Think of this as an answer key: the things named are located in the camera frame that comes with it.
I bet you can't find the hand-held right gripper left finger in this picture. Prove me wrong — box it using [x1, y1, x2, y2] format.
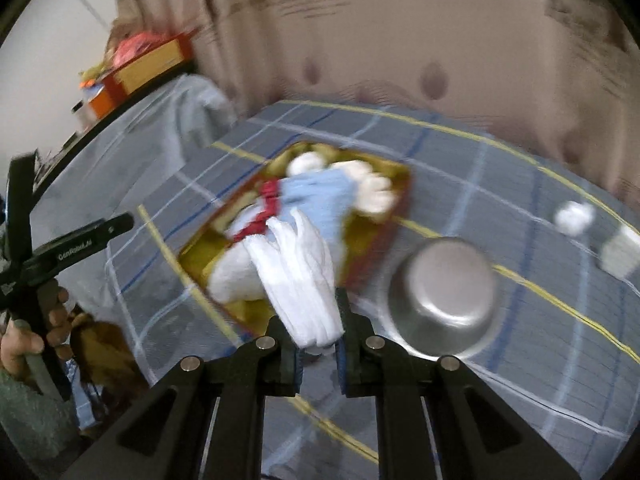
[60, 316, 303, 480]

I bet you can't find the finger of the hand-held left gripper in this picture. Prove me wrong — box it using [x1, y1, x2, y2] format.
[20, 212, 135, 286]
[6, 154, 38, 266]

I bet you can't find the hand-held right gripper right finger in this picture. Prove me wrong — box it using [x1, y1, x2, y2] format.
[334, 287, 583, 480]

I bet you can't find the thin white cloth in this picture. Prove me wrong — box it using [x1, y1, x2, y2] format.
[247, 207, 346, 353]

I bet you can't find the red and gold box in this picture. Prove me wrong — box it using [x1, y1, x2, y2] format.
[177, 140, 413, 338]

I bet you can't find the light blue cloth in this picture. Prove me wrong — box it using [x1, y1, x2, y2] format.
[280, 170, 361, 271]

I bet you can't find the person's left forearm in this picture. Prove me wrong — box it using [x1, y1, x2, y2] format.
[0, 367, 83, 461]

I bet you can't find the person's left hand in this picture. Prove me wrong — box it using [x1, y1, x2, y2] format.
[0, 287, 75, 378]

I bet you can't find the brown fuzzy cloth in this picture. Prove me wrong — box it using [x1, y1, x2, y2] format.
[70, 310, 151, 411]

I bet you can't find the metal bowl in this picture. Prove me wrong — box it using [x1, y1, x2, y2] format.
[387, 237, 501, 361]

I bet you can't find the orange box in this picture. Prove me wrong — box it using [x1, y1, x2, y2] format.
[85, 87, 118, 121]

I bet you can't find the red and white cloth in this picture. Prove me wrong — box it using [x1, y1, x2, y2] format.
[230, 180, 286, 246]

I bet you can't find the grey blue blanket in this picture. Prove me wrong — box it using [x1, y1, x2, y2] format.
[165, 75, 241, 151]

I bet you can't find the red and yellow storage box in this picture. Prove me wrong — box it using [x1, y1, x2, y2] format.
[102, 35, 193, 96]

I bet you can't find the orange pink bag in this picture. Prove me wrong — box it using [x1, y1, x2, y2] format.
[112, 30, 176, 68]

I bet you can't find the small white fluffy ball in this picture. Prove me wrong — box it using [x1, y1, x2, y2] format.
[554, 201, 597, 236]

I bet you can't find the white box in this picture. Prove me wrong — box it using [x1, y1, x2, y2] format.
[600, 225, 640, 278]

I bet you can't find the beige floral curtain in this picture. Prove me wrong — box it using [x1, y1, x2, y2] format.
[107, 0, 640, 211]

